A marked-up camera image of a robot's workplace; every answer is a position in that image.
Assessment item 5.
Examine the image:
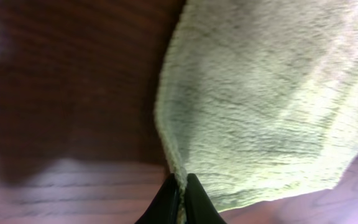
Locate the light green microfiber cloth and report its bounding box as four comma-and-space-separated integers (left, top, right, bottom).
155, 0, 358, 211

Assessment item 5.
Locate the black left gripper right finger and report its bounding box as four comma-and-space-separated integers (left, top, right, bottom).
185, 174, 226, 224

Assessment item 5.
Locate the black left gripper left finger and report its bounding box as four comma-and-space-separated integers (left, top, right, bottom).
135, 174, 180, 224

